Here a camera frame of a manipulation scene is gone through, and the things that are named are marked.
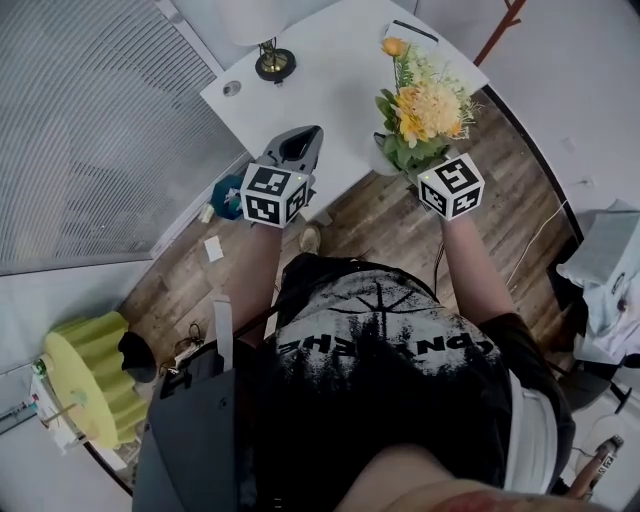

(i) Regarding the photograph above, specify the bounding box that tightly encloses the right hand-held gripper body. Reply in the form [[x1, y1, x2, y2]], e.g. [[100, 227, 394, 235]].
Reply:
[[416, 152, 486, 222]]

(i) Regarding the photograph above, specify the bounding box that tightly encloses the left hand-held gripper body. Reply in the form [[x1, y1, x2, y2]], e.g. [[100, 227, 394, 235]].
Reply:
[[239, 160, 318, 230]]

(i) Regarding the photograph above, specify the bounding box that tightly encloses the yellow orange flowers white vase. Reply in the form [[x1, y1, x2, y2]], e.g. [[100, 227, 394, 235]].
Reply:
[[372, 35, 482, 177]]

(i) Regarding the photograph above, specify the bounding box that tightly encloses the person's right forearm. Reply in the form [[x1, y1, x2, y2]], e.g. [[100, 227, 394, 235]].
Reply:
[[439, 214, 519, 331]]

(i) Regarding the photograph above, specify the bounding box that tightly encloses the person's left forearm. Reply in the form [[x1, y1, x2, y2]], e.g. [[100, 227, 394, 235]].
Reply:
[[219, 219, 285, 349]]

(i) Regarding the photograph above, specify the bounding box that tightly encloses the teal waste bin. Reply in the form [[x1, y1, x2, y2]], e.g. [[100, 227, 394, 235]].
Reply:
[[209, 174, 246, 221]]

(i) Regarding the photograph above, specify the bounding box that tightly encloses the beige shoe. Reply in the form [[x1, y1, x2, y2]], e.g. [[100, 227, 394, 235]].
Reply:
[[298, 225, 322, 256]]

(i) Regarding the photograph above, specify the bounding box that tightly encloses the white table lamp black base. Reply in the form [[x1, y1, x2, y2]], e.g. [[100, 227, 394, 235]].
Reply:
[[217, 0, 299, 85]]

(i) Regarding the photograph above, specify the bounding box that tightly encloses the white rectangular box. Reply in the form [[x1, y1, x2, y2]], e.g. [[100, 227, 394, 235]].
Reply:
[[384, 19, 440, 51]]

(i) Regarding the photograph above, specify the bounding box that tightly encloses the reddish brown wooden stand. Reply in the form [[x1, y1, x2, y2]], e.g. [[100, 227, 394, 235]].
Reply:
[[472, 0, 529, 68]]

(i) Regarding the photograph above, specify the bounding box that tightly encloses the grey folded blanket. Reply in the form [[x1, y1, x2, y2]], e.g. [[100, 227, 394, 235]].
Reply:
[[572, 199, 640, 281]]

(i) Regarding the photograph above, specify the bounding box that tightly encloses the grey window blind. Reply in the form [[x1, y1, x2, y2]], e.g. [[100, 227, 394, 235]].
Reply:
[[0, 0, 251, 276]]

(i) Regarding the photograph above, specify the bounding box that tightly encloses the white printed cloth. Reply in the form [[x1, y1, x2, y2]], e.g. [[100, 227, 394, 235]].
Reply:
[[579, 259, 640, 366]]

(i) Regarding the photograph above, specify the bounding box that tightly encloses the person's black printed t-shirt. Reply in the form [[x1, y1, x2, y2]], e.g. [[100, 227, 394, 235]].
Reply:
[[239, 252, 576, 504]]

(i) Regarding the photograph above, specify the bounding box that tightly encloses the yellow pleated lampshade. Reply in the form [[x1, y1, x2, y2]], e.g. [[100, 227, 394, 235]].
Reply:
[[43, 310, 149, 450]]

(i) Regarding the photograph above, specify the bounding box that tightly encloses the dark grey chest pack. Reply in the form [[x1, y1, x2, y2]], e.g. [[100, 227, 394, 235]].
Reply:
[[130, 344, 256, 512]]

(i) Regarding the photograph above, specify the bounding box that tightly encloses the thin wooden stick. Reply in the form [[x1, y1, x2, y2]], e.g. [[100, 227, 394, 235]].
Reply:
[[39, 402, 84, 429]]

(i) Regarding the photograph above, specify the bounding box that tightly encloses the person's head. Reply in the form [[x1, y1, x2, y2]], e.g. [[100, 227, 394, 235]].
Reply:
[[334, 442, 640, 512]]

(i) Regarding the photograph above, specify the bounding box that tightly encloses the brown tool with printed tags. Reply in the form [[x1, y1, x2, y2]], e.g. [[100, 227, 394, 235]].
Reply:
[[567, 433, 626, 501]]

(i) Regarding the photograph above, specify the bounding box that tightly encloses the grey pen tray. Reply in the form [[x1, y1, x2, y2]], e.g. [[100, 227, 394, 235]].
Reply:
[[0, 402, 39, 436]]

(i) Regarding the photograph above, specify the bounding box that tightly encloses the white floor cable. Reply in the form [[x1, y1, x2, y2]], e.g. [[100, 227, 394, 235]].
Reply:
[[504, 199, 571, 286]]

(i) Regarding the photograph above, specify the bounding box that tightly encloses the grey webbing strap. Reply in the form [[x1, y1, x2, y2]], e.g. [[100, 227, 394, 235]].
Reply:
[[212, 294, 236, 374]]

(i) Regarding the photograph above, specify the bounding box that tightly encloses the black chair frame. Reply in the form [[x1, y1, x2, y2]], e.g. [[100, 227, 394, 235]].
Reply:
[[547, 234, 634, 416]]

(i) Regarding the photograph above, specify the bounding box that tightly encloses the black floor cable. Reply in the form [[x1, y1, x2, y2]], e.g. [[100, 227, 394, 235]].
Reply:
[[172, 322, 206, 361]]

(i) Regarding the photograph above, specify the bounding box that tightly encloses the black strap buckle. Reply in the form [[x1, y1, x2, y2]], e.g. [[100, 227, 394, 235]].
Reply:
[[158, 367, 194, 401]]

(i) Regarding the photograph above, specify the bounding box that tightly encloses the white shoulder strap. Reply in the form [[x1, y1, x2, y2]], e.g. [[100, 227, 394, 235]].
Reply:
[[507, 369, 560, 496]]

